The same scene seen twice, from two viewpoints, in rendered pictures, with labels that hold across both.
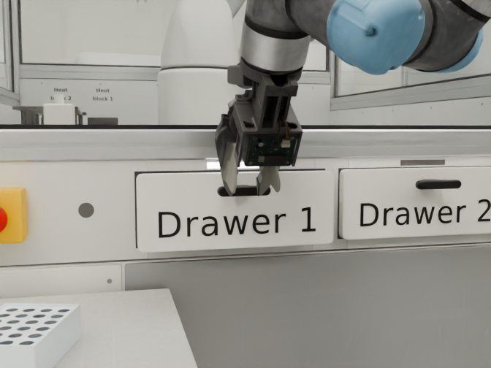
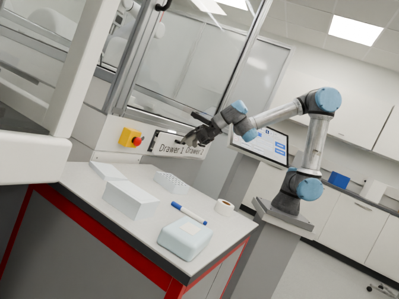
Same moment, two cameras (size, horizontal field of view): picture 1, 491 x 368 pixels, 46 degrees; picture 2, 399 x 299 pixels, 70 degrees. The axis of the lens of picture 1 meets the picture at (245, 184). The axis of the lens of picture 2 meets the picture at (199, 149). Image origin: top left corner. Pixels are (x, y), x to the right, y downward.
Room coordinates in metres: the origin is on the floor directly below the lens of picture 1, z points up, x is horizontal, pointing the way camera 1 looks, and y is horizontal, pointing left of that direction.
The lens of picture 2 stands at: (-0.16, 1.09, 1.07)
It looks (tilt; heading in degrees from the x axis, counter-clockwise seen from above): 6 degrees down; 307
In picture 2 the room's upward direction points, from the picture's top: 23 degrees clockwise
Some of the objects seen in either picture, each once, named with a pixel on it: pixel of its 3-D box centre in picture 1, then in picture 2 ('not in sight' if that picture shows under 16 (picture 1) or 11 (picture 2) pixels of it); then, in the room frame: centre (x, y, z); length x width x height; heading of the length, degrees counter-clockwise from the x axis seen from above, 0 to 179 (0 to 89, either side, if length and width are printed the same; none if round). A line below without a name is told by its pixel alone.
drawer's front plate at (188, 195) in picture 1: (237, 209); (172, 145); (0.83, 0.01, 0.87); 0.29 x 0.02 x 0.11; 103
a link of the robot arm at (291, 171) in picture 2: not in sight; (295, 181); (0.33, -0.44, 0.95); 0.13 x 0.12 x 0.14; 132
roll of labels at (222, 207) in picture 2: not in sight; (224, 207); (0.35, 0.12, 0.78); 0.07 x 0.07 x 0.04
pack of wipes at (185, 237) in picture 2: not in sight; (186, 236); (0.21, 0.50, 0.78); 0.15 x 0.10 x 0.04; 109
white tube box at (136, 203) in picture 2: not in sight; (130, 199); (0.39, 0.55, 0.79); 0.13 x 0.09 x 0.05; 12
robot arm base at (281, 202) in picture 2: not in sight; (287, 200); (0.32, -0.45, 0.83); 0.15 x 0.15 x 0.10
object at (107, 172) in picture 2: not in sight; (107, 171); (0.63, 0.48, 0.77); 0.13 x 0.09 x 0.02; 175
